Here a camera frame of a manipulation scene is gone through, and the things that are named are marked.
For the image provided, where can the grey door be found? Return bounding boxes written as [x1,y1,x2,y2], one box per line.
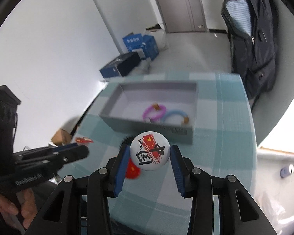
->
[155,0,206,33]

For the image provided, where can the dark blue shoe box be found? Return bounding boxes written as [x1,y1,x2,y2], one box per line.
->
[100,52,141,79]

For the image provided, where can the white shopping bag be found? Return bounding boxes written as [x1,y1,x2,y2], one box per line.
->
[144,24,168,51]

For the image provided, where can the brown cardboard box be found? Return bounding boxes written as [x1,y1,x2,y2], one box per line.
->
[51,129,72,146]

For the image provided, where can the purple bracelet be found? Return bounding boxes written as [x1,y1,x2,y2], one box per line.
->
[142,104,168,123]

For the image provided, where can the blue bracelet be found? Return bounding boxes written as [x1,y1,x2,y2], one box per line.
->
[160,110,190,126]

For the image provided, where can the black backpack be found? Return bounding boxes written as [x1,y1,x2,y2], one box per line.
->
[221,0,278,99]

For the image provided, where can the red China pin badge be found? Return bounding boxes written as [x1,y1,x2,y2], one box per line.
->
[126,159,141,179]

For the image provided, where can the white China pin badge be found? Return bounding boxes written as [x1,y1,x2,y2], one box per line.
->
[130,131,170,171]

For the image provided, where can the left human hand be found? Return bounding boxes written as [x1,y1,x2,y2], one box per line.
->
[0,188,37,229]

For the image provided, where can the red cartoon charm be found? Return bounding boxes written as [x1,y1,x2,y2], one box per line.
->
[75,137,93,145]

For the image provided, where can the blue cardboard carton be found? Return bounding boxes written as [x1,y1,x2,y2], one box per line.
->
[122,33,159,61]

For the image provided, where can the teal plaid tablecloth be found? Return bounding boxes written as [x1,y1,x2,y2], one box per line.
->
[59,73,257,234]

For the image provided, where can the grey cardboard box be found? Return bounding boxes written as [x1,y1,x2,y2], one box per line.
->
[99,81,198,144]

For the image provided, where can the black spiral hair tie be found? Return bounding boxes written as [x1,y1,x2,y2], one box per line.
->
[118,135,135,156]

